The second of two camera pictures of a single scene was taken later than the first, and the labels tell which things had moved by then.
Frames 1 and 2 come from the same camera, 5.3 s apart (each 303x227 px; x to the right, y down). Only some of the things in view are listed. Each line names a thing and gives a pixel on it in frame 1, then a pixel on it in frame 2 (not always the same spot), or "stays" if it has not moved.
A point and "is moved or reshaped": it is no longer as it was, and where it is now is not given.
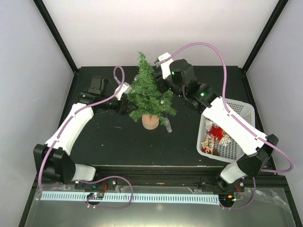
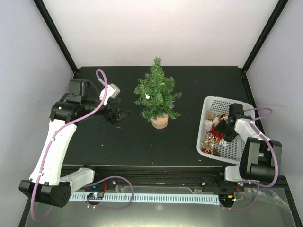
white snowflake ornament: [225, 141] stays
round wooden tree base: [150, 122] -> [160, 122]
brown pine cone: [215, 152] stays
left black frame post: [54, 31] stays
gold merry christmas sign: [208, 143] stays
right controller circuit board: [227, 198] stays
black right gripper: [162, 88] -> [227, 138]
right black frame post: [280, 5] stays
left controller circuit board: [95, 196] stays
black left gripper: [124, 110] -> [113, 117]
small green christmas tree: [147, 98] is moved or reshaped
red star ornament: [217, 131] stays
